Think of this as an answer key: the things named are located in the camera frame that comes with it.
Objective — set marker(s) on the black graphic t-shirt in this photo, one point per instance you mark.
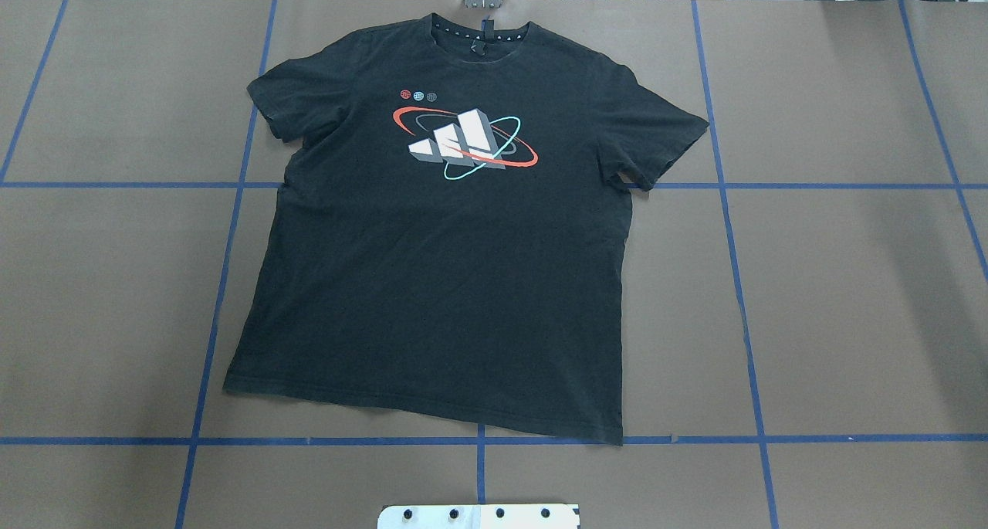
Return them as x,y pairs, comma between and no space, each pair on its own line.
448,239

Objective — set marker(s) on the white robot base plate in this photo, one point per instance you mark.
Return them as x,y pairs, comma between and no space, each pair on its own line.
480,516

